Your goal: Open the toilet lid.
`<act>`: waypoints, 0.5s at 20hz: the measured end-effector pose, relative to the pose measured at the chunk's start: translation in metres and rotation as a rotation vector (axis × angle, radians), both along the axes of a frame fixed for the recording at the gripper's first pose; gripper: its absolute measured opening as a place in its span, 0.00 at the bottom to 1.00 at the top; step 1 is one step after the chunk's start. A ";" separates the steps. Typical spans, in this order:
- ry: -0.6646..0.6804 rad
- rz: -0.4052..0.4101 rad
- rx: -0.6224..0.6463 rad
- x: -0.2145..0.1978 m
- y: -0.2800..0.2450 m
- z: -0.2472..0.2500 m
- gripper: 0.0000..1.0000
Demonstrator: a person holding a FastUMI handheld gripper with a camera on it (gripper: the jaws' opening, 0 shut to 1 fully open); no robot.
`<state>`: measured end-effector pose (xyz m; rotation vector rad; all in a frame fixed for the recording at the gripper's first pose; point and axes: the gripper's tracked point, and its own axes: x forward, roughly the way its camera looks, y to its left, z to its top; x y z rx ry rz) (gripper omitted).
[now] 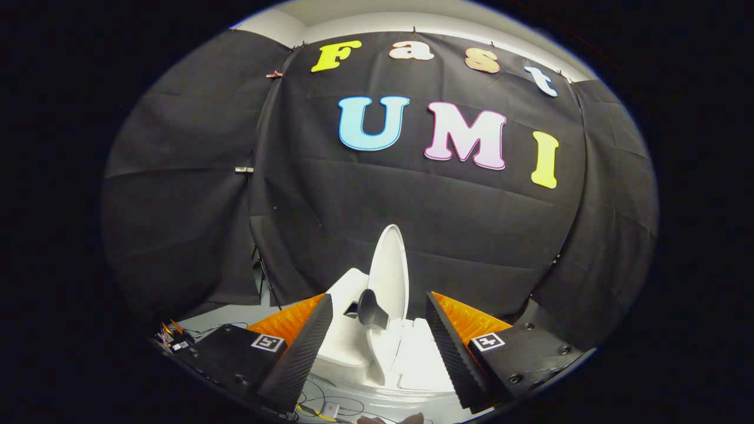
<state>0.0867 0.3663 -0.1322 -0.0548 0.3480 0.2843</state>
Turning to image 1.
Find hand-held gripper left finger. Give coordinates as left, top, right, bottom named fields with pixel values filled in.
left=177, top=293, right=334, bottom=415

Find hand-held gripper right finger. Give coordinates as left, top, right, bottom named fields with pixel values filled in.
left=425, top=291, right=590, bottom=413

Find white toilet lid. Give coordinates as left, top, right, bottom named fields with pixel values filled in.
left=356, top=224, right=410, bottom=386

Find white toilet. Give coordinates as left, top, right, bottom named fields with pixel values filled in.
left=309, top=268, right=457, bottom=394

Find black tripod stand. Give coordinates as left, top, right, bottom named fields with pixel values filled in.
left=252, top=247, right=283, bottom=310

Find orange and black gadgets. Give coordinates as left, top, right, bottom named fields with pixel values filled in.
left=154, top=319, right=196, bottom=355

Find black backdrop cloth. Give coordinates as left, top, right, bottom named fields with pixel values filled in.
left=100, top=28, right=659, bottom=348

